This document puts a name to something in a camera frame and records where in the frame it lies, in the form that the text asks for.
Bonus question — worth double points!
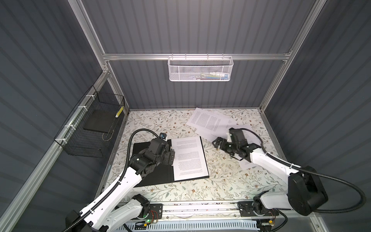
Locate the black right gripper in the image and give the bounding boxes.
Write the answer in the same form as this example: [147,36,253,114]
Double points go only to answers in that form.
[212,136,238,155]

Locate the printed paper sheet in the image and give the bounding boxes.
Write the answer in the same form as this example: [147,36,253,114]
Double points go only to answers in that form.
[171,136,210,182]
[238,159,257,170]
[186,108,235,142]
[227,125,261,146]

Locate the red folder black inside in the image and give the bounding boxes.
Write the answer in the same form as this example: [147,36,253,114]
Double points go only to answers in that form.
[133,142,210,188]

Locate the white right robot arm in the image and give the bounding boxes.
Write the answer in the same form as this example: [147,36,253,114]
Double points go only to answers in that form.
[212,137,328,216]

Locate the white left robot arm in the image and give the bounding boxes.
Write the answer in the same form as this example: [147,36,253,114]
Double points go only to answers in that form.
[65,138,175,232]

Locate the printed paper sheet back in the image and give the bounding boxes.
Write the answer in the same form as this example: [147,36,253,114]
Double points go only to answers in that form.
[186,108,235,142]

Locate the floral patterned table mat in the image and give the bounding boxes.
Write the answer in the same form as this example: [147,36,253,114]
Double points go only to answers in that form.
[103,110,287,202]

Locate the yellow green marker pen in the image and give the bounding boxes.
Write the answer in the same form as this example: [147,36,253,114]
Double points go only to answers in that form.
[115,106,125,118]

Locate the pens in white basket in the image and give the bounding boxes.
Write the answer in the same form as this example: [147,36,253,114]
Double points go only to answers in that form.
[189,72,230,81]

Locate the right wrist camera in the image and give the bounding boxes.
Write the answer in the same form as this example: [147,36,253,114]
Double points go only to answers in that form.
[229,128,247,144]

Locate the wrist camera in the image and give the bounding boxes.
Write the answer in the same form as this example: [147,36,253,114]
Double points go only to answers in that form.
[229,128,247,144]
[159,132,168,142]

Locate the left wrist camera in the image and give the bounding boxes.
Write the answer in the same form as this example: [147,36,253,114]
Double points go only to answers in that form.
[159,132,168,142]

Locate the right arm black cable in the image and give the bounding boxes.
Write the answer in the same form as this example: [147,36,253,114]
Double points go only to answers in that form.
[240,127,367,214]

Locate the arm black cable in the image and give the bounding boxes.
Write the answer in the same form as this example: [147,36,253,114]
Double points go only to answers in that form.
[62,128,161,232]
[240,127,367,214]

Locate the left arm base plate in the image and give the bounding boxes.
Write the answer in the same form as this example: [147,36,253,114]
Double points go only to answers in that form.
[137,204,163,220]

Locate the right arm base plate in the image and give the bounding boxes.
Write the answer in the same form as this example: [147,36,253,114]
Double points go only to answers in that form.
[237,201,279,217]

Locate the white wire mesh basket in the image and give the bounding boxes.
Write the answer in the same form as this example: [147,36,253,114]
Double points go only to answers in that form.
[167,55,234,82]

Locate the white ventilated front rail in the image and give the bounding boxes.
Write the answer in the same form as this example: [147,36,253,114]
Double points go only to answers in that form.
[126,219,260,232]

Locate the black wire basket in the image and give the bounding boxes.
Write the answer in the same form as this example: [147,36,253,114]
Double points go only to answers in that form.
[55,87,125,158]

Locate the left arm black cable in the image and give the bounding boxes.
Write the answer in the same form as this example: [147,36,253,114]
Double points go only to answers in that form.
[62,128,161,232]

